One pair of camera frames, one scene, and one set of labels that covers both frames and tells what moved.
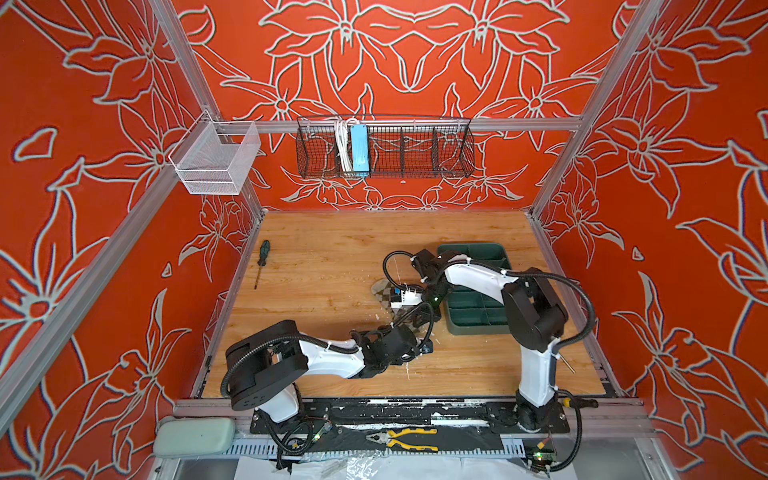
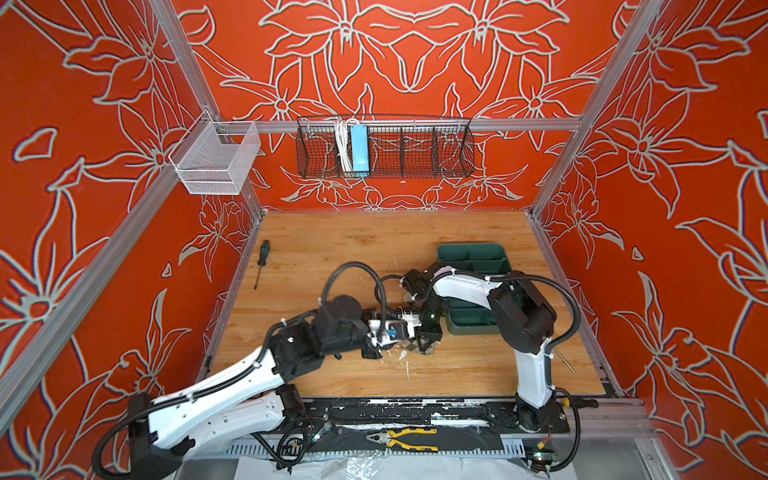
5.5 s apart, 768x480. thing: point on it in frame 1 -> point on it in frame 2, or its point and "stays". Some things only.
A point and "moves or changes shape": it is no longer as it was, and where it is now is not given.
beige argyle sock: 381,288 moves or changes shape
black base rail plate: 418,416 stays
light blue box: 360,151 stays
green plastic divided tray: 474,312 stays
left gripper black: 384,330 -> 372,349
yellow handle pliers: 386,437 stays
